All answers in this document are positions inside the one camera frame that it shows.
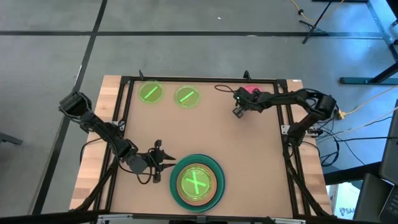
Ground yellow floor cable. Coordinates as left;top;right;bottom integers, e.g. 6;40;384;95
290;0;346;23

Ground clear green plastic plate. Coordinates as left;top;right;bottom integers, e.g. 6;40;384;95
174;85;201;109
138;80;164;105
177;166;216;202

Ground green plate stack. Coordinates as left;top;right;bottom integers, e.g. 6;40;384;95
169;154;226;213

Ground dark grey monitor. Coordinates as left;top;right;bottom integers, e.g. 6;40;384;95
378;98;398;186

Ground black aluminium table frame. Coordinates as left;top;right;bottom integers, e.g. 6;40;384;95
73;73;332;220

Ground dark blue desk frame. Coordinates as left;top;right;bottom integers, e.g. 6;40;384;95
338;0;398;86

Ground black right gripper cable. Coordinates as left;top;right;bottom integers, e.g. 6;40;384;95
214;84;239;95

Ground black floor cables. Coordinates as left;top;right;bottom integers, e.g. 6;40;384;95
310;116;398;167

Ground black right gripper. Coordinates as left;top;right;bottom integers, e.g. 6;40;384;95
232;86;262;120

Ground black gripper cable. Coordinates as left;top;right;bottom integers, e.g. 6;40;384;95
118;161;156;185
214;84;239;95

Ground pink plastic plate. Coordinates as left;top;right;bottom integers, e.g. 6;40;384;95
243;85;264;94

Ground white cardboard box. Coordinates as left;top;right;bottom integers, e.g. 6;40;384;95
328;182;359;220

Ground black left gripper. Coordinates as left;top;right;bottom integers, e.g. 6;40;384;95
127;139;177;184

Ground grey laptop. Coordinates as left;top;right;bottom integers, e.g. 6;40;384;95
353;172;398;224

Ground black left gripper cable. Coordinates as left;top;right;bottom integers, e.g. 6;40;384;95
118;161;156;185

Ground orange plastic plate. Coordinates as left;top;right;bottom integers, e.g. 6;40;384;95
175;162;218;207

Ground black tripod stand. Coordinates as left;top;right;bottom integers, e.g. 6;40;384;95
298;0;345;45

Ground cream power cable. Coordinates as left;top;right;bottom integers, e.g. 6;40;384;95
343;85;398;133

